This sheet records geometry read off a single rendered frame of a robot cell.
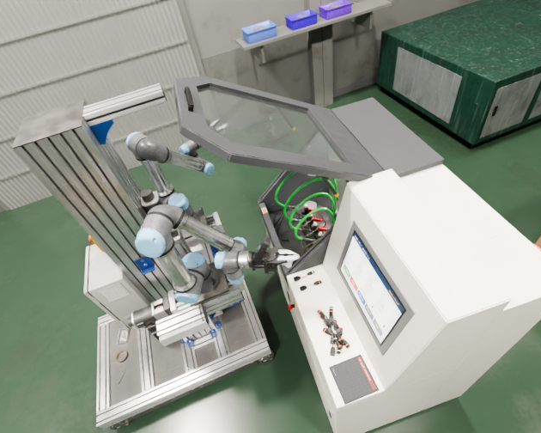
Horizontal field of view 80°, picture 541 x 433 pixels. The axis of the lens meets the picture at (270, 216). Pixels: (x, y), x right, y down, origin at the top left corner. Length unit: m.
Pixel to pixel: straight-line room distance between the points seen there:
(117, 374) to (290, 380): 1.29
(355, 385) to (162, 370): 1.55
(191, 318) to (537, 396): 2.27
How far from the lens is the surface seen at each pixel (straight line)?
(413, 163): 1.69
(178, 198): 2.08
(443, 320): 1.15
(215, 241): 1.49
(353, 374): 1.63
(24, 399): 3.56
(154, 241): 1.31
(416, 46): 4.73
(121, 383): 2.84
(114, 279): 1.90
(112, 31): 4.34
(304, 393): 2.62
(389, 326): 1.41
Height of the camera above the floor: 2.54
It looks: 46 degrees down
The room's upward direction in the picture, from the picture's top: 13 degrees counter-clockwise
